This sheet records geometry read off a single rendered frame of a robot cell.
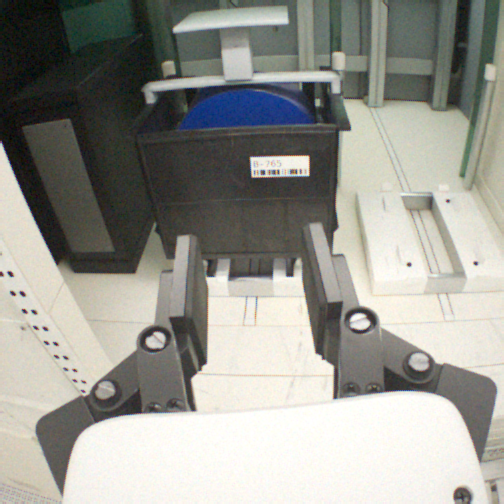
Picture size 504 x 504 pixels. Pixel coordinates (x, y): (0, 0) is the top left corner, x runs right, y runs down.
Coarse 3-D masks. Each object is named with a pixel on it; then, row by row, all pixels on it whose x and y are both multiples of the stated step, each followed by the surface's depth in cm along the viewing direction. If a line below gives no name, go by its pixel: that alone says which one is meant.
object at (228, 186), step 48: (240, 48) 42; (144, 96) 47; (192, 96) 57; (336, 96) 45; (144, 144) 42; (192, 144) 41; (240, 144) 41; (288, 144) 41; (336, 144) 40; (192, 192) 46; (240, 192) 45; (288, 192) 45; (336, 192) 44; (240, 240) 50; (288, 240) 49
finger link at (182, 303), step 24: (192, 240) 15; (192, 264) 14; (168, 288) 14; (192, 288) 13; (168, 312) 13; (192, 312) 12; (192, 336) 13; (192, 360) 13; (96, 384) 11; (120, 384) 11; (96, 408) 11; (120, 408) 11
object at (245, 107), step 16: (224, 96) 48; (240, 96) 48; (256, 96) 47; (272, 96) 47; (192, 112) 49; (208, 112) 49; (224, 112) 49; (240, 112) 49; (256, 112) 49; (272, 112) 49; (288, 112) 49; (304, 112) 49; (192, 128) 51
